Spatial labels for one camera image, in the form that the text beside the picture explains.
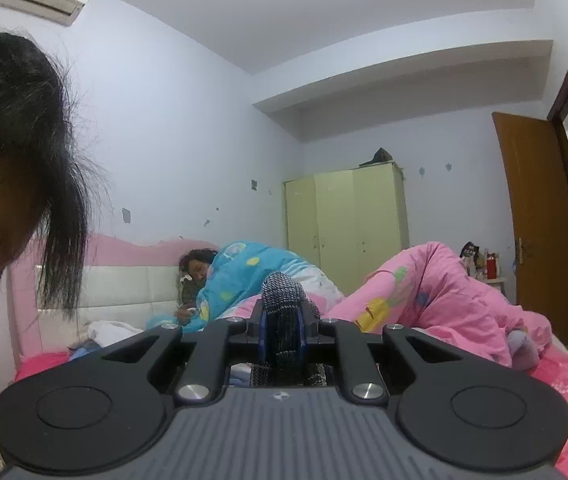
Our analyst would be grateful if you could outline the black white plaid garment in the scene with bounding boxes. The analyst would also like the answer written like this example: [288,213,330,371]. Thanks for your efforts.
[250,272,327,387]

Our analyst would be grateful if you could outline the blue cartoon quilt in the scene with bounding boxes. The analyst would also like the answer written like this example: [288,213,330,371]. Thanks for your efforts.
[145,240,313,333]

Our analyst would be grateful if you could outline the person sleeping in bed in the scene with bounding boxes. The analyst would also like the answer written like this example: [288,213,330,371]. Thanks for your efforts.
[175,248,218,325]

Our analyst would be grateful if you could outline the pale yellow wardrobe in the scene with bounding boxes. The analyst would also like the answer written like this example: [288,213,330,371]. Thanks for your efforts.
[284,162,410,273]

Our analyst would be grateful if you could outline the pink cartoon quilt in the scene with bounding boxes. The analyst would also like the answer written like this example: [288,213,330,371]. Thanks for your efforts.
[325,242,553,370]

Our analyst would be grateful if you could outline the pink white bed headboard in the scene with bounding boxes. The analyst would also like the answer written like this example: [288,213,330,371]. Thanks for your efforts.
[10,235,213,363]

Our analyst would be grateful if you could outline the white fleece garment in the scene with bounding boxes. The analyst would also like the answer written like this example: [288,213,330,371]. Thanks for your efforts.
[86,321,142,348]

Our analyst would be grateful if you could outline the dark bag atop wardrobe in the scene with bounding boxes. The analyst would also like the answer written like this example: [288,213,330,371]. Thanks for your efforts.
[359,148,393,168]

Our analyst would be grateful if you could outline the nightstand with small items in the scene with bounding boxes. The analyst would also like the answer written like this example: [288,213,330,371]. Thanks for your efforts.
[459,242,509,301]

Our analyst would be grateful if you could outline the brown wooden door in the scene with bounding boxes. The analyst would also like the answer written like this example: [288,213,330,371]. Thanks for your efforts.
[492,112,568,344]

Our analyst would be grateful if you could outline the operator head black hair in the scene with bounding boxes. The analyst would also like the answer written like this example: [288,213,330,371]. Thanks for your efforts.
[0,32,90,312]

